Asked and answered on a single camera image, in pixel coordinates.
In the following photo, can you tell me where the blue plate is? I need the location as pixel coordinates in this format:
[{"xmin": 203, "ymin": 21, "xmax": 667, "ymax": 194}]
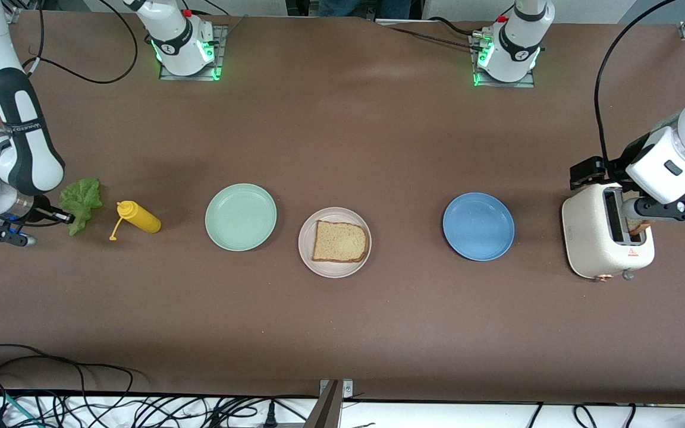
[{"xmin": 442, "ymin": 192, "xmax": 516, "ymax": 262}]

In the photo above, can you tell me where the black braided cable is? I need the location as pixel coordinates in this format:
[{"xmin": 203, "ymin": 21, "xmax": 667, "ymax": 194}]
[{"xmin": 389, "ymin": 17, "xmax": 481, "ymax": 49}]

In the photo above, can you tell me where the dark crust bread slice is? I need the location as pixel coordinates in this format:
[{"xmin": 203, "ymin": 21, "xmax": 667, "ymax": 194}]
[{"xmin": 622, "ymin": 190, "xmax": 652, "ymax": 236}]

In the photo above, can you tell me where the mint green plate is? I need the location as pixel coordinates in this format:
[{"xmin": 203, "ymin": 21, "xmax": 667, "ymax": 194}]
[{"xmin": 205, "ymin": 183, "xmax": 278, "ymax": 252}]

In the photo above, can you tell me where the person in dark trousers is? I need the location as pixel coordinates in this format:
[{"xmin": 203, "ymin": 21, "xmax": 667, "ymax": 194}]
[{"xmin": 318, "ymin": 0, "xmax": 411, "ymax": 18}]

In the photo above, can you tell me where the yellow mustard squeeze bottle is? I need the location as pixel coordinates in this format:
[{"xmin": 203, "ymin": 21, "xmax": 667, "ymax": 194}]
[{"xmin": 109, "ymin": 200, "xmax": 162, "ymax": 241}]

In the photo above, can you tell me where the brown table cover mat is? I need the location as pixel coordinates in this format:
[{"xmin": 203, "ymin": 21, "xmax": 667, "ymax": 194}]
[{"xmin": 0, "ymin": 9, "xmax": 685, "ymax": 405}]

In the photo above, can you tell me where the metal clamp bracket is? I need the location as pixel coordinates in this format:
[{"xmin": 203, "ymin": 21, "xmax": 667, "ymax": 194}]
[{"xmin": 304, "ymin": 379, "xmax": 355, "ymax": 428}]

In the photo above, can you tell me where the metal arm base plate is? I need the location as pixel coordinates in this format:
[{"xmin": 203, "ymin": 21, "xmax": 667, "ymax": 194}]
[
  {"xmin": 158, "ymin": 24, "xmax": 228, "ymax": 81},
  {"xmin": 469, "ymin": 33, "xmax": 536, "ymax": 89}
]

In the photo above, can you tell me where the light crust bread slice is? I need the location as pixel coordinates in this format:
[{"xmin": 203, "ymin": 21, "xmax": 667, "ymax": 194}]
[{"xmin": 312, "ymin": 220, "xmax": 369, "ymax": 263}]

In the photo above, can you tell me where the white toaster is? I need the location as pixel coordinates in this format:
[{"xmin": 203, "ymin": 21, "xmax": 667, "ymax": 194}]
[{"xmin": 561, "ymin": 181, "xmax": 655, "ymax": 281}]

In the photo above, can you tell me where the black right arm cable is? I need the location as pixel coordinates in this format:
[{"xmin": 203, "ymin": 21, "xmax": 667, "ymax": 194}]
[{"xmin": 0, "ymin": 0, "xmax": 139, "ymax": 229}]

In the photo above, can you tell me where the green lettuce leaf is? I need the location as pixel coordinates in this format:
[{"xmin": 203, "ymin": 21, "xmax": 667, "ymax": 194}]
[{"xmin": 59, "ymin": 177, "xmax": 103, "ymax": 237}]

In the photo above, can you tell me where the long black looping cable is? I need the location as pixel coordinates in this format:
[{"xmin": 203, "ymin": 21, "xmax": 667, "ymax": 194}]
[{"xmin": 0, "ymin": 344, "xmax": 136, "ymax": 411}]

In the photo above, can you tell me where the beige plate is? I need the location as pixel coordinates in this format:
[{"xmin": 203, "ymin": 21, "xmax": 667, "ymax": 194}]
[{"xmin": 298, "ymin": 207, "xmax": 372, "ymax": 279}]

